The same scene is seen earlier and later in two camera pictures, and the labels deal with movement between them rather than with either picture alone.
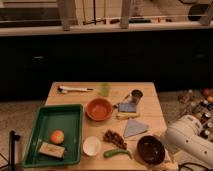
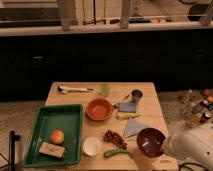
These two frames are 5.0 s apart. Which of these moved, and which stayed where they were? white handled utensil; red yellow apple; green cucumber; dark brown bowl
Moved: dark brown bowl
Stayed: green cucumber; white handled utensil; red yellow apple
